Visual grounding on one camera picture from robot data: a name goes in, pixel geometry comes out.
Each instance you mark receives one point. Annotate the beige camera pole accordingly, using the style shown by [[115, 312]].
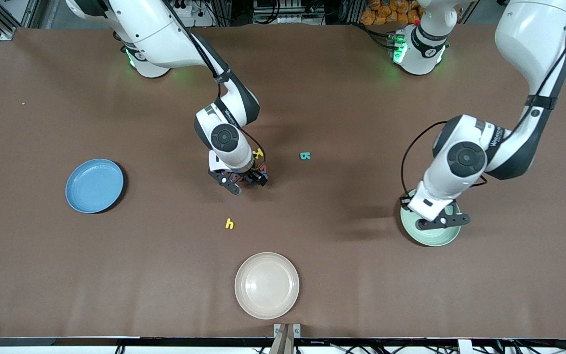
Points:
[[283, 344]]

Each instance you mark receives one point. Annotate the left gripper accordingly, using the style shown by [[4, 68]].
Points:
[[403, 205]]

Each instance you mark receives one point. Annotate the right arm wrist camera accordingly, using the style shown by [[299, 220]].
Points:
[[229, 183]]

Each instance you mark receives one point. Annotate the small white power strip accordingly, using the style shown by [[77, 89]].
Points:
[[275, 19]]

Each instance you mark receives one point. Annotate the aluminium frame profile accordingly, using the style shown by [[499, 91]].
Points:
[[5, 30]]

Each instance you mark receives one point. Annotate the beige round plate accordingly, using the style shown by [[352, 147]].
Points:
[[267, 285]]

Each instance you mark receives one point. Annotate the metal bracket on table edge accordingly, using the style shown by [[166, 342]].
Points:
[[297, 330]]

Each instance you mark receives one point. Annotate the large white power strip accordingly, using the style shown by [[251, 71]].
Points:
[[204, 20]]

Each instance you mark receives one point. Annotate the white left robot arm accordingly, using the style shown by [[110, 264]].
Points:
[[533, 29]]

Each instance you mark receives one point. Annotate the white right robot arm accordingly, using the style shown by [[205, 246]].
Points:
[[155, 29]]

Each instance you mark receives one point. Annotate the yellow foam capital letter H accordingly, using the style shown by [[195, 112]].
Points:
[[259, 153]]

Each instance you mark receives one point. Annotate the blue round plate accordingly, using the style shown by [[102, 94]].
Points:
[[94, 187]]

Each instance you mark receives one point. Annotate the pile of orange fruit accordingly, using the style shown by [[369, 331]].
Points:
[[386, 12]]

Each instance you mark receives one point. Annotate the pale green round plate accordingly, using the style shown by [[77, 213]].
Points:
[[433, 238]]

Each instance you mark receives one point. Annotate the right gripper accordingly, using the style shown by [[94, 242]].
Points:
[[255, 175]]

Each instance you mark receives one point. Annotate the yellow foam small letter h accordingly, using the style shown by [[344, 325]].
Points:
[[227, 224]]

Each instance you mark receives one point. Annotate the teal foam capital letter R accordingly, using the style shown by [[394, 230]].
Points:
[[302, 156]]

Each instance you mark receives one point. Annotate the brown table cover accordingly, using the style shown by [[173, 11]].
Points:
[[460, 295]]

